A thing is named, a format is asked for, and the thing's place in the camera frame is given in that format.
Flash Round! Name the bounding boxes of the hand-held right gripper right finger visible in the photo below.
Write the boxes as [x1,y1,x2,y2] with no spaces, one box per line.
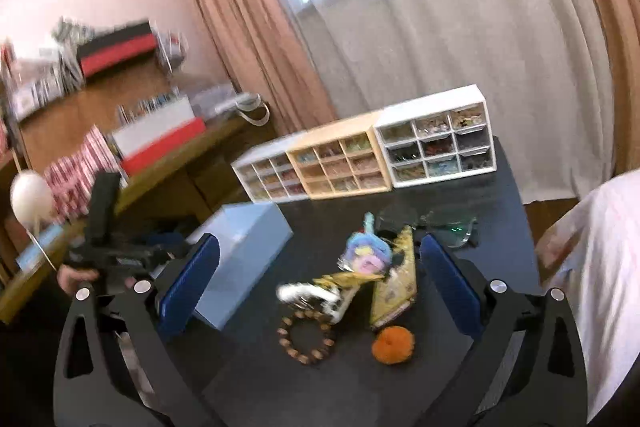
[419,234,589,427]

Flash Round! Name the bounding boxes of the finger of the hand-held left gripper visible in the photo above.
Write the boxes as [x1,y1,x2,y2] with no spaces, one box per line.
[86,172,122,248]
[131,231,193,270]

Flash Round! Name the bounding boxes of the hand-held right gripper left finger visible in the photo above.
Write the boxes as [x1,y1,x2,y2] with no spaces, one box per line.
[52,233,222,427]

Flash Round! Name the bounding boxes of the yellow printed packet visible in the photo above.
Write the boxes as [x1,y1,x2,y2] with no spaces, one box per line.
[369,227,418,332]

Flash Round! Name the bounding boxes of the light blue storage box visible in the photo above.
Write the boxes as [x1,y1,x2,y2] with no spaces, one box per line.
[185,202,294,329]

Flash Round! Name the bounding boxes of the orange fuzzy pompom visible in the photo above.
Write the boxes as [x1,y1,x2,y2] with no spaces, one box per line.
[371,327,415,365]

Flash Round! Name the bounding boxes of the colourful plush keychain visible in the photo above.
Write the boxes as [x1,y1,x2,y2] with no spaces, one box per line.
[337,213,398,279]

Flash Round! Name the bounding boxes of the white and yellow charm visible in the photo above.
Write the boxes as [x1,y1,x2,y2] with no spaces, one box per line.
[276,274,362,324]

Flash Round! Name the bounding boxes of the wooden bead bracelet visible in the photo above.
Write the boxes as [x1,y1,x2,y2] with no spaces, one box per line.
[276,309,337,369]

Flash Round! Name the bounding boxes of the person's left hand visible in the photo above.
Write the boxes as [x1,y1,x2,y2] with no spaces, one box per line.
[56,266,99,296]

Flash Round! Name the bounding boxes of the red striped gift bag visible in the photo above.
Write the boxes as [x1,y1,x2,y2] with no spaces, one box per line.
[42,125,123,224]

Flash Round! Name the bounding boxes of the white ball on stick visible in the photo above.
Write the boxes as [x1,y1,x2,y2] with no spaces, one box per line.
[10,171,58,272]

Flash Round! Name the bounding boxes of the red and white box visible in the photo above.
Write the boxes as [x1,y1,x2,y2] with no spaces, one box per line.
[111,99,208,175]

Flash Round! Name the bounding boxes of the wooden desk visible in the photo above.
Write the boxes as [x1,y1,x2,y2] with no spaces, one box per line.
[0,52,278,324]

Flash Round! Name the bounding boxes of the small white drawer organizer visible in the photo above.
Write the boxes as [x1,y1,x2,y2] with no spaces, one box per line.
[231,138,309,202]

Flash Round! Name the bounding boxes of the large white drawer organizer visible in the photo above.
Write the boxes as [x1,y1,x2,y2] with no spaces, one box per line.
[372,84,497,188]

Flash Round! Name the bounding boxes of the black and red box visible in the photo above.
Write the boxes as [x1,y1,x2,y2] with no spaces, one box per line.
[75,21,157,80]

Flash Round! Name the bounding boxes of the beige drawer organizer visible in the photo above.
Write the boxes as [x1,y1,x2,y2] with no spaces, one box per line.
[286,111,393,200]

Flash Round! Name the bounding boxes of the peach curtain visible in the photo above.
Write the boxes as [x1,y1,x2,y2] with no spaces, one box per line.
[555,0,640,178]
[155,0,338,138]

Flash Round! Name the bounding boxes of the sheer white curtain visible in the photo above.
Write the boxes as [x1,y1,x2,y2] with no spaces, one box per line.
[240,0,616,202]

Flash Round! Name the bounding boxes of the white bag handles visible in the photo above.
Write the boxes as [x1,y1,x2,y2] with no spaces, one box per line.
[230,92,271,126]

